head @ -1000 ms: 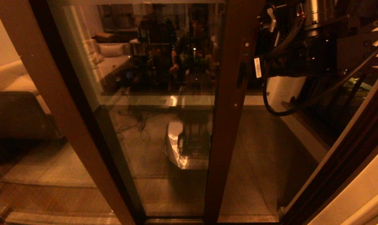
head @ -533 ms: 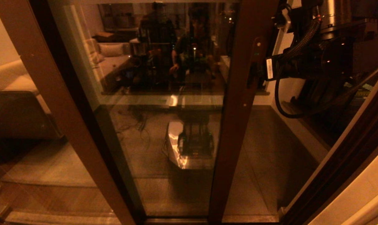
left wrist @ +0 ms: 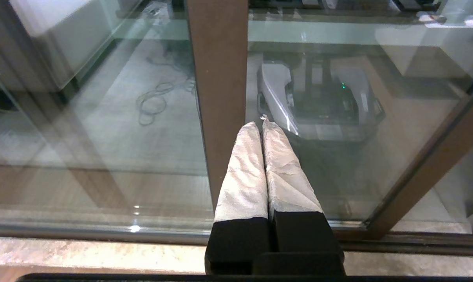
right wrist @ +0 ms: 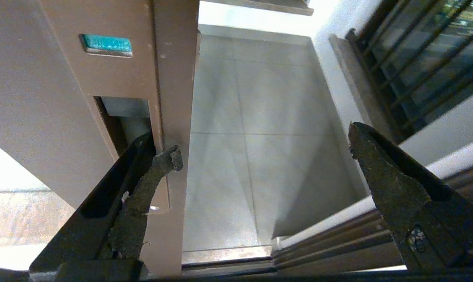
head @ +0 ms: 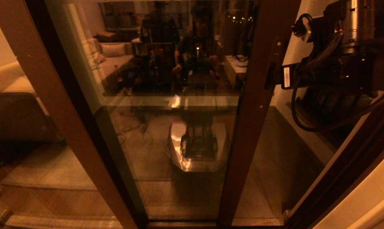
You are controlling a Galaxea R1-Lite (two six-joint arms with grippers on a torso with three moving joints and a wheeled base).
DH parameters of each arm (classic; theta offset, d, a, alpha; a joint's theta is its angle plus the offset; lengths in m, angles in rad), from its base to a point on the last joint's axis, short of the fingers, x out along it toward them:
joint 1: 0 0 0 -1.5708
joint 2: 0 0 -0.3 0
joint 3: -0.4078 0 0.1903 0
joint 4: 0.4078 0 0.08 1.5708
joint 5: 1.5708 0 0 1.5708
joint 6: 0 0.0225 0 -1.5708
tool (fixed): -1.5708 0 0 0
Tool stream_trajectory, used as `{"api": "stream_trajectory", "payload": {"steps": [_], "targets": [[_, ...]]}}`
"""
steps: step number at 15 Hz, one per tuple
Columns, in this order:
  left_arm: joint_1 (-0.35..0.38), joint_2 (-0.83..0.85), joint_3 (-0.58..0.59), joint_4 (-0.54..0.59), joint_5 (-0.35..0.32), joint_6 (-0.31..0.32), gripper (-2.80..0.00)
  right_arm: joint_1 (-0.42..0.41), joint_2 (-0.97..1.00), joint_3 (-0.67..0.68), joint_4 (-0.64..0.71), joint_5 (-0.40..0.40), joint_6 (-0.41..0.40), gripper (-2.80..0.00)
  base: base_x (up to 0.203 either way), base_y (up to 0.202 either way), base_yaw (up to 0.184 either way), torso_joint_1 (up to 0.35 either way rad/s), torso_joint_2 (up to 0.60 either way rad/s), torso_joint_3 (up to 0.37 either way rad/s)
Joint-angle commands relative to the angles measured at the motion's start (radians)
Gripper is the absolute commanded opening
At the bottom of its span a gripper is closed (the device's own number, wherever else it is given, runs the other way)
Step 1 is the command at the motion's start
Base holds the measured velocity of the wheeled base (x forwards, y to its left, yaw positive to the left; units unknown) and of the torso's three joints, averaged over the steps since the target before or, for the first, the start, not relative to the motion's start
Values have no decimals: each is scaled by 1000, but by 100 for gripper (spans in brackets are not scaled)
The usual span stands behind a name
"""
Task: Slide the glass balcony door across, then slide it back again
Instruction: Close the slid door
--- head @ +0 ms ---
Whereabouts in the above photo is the brown framed fixed glass panel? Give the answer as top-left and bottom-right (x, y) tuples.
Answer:
(0, 0), (148, 229)

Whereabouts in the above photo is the braided sleeve cable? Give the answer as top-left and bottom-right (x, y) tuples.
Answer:
(302, 31), (343, 73)

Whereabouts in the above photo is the recessed door handle plate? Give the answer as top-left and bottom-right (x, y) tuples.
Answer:
(259, 36), (288, 110)

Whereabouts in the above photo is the thin black cable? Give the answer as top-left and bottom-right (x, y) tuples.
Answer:
(291, 13), (384, 132)

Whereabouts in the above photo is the brown framed sliding glass door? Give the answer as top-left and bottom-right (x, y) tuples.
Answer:
(0, 0), (302, 228)

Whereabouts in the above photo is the metal floor door track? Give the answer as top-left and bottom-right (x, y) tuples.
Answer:
(146, 218), (288, 229)

